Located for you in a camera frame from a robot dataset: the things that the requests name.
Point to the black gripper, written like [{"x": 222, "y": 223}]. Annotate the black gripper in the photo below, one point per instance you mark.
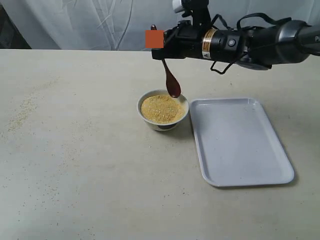
[{"x": 188, "y": 41}]

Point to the brown wooden spoon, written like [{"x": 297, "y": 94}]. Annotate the brown wooden spoon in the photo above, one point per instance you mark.
[{"x": 171, "y": 83}]

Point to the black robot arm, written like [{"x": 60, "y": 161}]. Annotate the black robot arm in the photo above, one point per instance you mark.
[{"x": 249, "y": 47}]

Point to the yellow-brown granular powder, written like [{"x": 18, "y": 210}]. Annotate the yellow-brown granular powder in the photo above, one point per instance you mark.
[{"x": 162, "y": 109}]

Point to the white ceramic bowl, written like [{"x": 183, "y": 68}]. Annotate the white ceramic bowl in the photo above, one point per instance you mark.
[{"x": 157, "y": 126}]

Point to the white backdrop cloth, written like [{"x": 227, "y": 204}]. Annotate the white backdrop cloth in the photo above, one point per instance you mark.
[{"x": 120, "y": 25}]

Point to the white plastic tray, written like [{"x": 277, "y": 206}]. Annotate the white plastic tray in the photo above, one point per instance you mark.
[{"x": 237, "y": 145}]

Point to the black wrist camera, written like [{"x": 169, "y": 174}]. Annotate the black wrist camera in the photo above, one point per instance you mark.
[{"x": 197, "y": 9}]

